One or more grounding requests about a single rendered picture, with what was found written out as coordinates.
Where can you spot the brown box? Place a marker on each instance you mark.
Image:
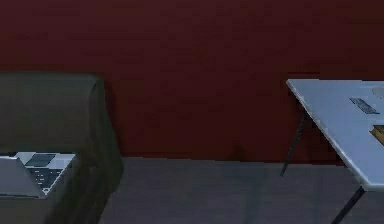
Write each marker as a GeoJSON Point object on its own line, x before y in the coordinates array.
{"type": "Point", "coordinates": [378, 134]}

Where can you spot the white folding table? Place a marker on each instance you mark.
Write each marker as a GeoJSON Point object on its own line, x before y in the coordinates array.
{"type": "Point", "coordinates": [340, 133]}

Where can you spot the silver laptop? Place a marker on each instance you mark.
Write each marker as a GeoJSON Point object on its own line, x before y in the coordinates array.
{"type": "Point", "coordinates": [40, 170]}

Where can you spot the dark green sofa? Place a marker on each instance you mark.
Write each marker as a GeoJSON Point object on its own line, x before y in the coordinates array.
{"type": "Point", "coordinates": [56, 110]}

